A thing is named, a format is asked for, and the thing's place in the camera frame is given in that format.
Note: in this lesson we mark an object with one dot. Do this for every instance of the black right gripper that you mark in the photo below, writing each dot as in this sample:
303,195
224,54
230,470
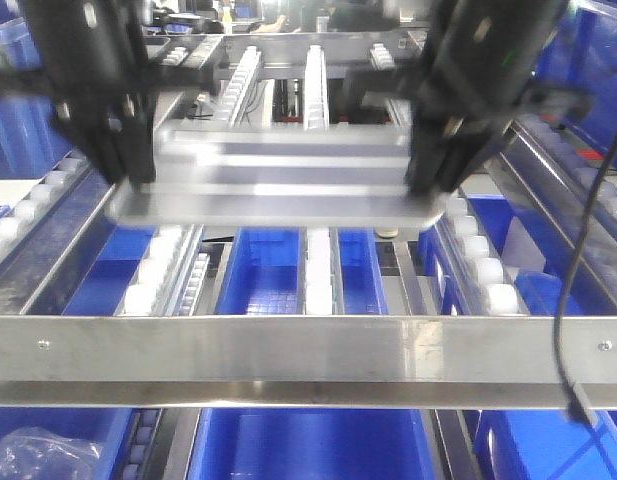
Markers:
473,78

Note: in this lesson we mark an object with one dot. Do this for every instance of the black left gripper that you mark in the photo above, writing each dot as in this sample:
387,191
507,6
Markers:
96,70

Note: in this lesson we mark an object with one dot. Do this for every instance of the silver metal tray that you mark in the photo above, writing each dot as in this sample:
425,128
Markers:
268,171

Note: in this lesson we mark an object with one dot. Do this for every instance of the steel shelf front crossbar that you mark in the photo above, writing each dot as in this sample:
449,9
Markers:
443,362

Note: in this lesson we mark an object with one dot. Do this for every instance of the blue bin upper left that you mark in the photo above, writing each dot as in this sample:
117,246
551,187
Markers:
29,146

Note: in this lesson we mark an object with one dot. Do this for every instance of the blue bin upper right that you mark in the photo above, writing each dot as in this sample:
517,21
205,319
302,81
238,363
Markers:
583,54

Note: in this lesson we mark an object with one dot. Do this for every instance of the far right roller track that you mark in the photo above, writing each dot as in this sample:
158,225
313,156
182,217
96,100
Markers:
573,169

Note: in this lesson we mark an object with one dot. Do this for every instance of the right-centre white roller track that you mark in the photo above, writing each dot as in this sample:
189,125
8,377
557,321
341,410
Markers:
452,268

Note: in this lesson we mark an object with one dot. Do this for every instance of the blue bin under right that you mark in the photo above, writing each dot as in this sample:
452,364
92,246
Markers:
535,280

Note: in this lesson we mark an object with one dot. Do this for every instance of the blue bin under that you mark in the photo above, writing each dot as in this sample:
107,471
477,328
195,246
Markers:
262,273
104,285
535,280

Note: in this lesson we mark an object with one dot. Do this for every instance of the blue bin under left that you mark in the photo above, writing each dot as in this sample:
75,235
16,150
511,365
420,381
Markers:
104,285

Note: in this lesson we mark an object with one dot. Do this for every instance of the left-centre white roller track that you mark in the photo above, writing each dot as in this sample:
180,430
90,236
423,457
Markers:
179,201

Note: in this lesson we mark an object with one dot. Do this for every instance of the centre white roller track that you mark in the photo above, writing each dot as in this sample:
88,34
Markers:
321,263

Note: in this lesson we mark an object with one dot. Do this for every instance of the blue bin under centre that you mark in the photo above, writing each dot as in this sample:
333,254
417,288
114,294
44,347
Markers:
262,273

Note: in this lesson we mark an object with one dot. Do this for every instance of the blue bin lower left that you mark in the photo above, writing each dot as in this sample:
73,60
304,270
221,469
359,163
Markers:
106,426

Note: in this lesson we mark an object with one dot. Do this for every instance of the blue bin lower right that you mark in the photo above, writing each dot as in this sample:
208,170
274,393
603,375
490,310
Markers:
543,444

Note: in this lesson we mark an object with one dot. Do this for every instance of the clear plastic bag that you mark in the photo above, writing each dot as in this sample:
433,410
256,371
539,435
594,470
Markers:
37,453

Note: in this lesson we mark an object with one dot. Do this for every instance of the blue bin lower centre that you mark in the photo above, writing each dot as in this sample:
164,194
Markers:
277,443

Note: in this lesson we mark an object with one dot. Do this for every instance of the right steel divider rail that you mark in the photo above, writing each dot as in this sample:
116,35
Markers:
547,208

